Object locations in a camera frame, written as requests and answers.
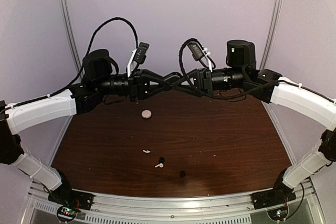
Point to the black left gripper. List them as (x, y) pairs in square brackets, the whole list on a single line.
[(139, 85)]

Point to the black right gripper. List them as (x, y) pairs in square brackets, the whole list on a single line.
[(202, 81)]

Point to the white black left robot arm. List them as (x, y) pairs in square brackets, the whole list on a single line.
[(98, 82)]

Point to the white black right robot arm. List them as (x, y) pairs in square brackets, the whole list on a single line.
[(241, 78)]

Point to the white round charging case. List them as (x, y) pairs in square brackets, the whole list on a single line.
[(146, 114)]

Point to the black earbud upper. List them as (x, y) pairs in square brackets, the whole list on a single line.
[(161, 159)]

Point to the black earbud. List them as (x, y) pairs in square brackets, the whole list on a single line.
[(161, 159), (182, 173)]

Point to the white earbud lower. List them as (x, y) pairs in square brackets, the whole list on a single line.
[(160, 165)]

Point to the black earbud lower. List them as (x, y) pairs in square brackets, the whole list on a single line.
[(182, 173)]

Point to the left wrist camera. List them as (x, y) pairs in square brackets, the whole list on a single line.
[(140, 53)]

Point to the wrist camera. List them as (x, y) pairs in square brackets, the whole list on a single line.
[(196, 50), (140, 53)]

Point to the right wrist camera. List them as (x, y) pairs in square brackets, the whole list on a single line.
[(196, 50)]

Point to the left aluminium frame post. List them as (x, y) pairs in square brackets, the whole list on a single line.
[(70, 35)]

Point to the aluminium frame post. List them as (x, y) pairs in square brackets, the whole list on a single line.
[(70, 35), (276, 10)]

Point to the right aluminium frame post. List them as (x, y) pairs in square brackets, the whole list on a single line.
[(276, 10)]

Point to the front aluminium rail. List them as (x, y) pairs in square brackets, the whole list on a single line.
[(232, 208)]

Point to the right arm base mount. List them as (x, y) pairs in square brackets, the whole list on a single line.
[(274, 201)]

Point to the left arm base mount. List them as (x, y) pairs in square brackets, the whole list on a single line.
[(71, 207)]

